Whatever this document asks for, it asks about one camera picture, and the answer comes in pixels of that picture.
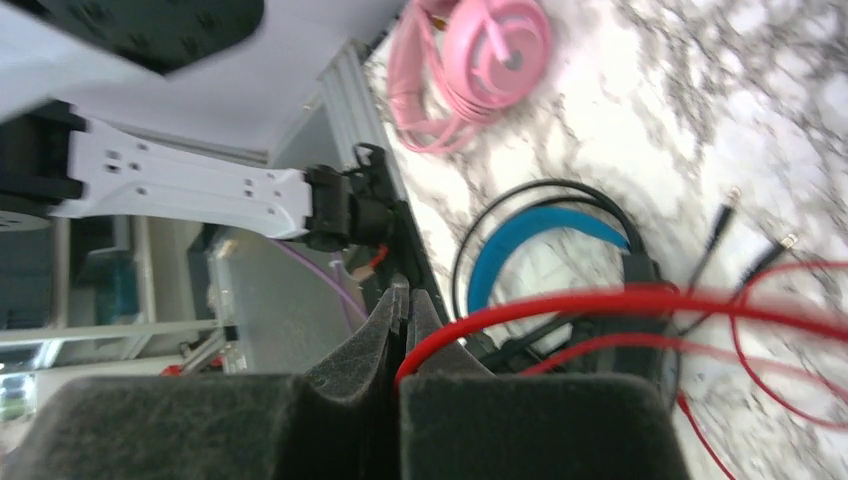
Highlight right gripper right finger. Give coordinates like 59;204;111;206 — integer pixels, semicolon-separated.
399;290;689;479

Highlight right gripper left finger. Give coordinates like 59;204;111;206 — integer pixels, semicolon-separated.
1;278;410;479

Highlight black blue headphones with cable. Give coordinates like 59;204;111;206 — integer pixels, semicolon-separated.
450;179;706;373

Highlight red black headphones with cable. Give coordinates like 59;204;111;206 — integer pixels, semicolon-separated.
395;260;847;479

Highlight pink headphones with cable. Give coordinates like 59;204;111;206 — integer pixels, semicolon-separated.
386;0;552;154

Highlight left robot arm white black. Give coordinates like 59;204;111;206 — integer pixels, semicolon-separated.
1;1;401;251

